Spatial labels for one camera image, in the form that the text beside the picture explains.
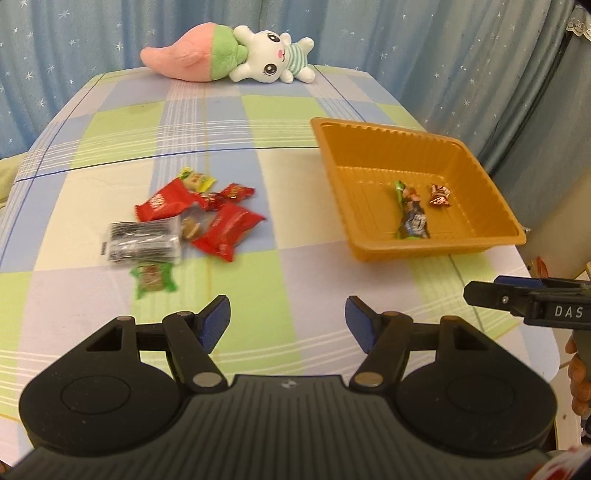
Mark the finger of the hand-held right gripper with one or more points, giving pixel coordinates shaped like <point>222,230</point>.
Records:
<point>489,295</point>
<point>512,280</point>

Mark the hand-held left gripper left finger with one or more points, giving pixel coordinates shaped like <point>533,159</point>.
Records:
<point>214,323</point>

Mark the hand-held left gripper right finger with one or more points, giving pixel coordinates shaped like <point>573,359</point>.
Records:
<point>360,323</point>

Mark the green snack packet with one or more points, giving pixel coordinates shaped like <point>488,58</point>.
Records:
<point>150,279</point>

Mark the red snack packet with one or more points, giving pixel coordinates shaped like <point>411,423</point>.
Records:
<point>226,228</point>
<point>164,201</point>

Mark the clear cookie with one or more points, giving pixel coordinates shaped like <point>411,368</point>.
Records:
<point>189,227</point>

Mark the red candy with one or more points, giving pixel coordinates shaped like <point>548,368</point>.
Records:
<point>210,201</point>
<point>238,191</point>

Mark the orange plastic tray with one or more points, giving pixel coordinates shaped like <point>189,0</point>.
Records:
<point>369,152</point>

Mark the person's right hand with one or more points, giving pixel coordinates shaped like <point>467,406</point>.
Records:
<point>578,383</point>

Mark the long green-ended candy bar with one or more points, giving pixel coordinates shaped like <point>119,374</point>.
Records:
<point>413,217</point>

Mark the brown wrapped candy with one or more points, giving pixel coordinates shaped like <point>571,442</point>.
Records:
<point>439,196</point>

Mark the silver black snack packet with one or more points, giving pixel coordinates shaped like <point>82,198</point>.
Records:
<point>138,240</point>

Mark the yellow wrapped candy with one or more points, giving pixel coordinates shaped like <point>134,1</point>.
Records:
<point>198,181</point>

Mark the red patterned clothing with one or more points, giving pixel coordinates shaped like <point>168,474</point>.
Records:
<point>558,468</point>

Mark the checked pastel tablecloth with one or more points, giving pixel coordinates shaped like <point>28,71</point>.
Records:
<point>300,138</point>

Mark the white rabbit plush toy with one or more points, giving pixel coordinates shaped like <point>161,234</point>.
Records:
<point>268,55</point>

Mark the blue star-print curtain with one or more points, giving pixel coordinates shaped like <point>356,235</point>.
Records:
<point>69,37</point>

